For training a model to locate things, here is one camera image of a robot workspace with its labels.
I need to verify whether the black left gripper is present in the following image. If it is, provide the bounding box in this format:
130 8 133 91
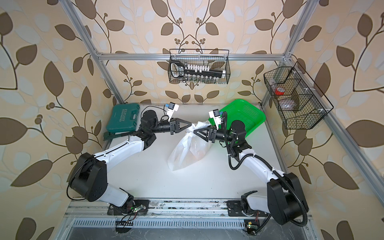
148 117 190 137

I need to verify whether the white printed plastic bag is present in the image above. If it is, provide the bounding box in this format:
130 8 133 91
167 121 212 171

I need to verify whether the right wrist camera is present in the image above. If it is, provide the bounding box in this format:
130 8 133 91
209 109 224 129

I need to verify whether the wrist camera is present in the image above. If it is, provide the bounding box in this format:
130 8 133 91
165 102 180 121
209 109 224 129

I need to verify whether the black wire basket back wall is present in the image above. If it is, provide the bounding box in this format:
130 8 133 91
168 48 231 85

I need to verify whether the green plastic tool case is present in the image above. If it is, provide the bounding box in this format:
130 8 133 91
106 103 140 133

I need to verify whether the black corrugated cable conduit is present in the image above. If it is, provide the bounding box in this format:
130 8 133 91
221 111 309 235

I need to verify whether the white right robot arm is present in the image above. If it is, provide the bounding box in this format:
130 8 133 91
194 120 309 227

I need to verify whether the black wire basket wall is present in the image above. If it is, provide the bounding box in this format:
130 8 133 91
264 62 334 130
168 48 231 85

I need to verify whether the green plastic basket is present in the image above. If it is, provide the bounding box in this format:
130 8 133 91
210 99 266 140

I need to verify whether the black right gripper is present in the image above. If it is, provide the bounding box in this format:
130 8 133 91
195 123 236 145

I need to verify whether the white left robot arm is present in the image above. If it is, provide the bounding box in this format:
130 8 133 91
68 110 192 207

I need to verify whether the red tape roll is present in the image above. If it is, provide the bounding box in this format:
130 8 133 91
274 87 286 96

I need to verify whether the black wire basket right wall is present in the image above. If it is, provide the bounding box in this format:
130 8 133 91
264 62 334 130

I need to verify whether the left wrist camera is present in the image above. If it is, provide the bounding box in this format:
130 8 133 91
165 102 180 121

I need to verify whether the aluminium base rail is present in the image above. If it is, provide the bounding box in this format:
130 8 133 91
64 197 313 230

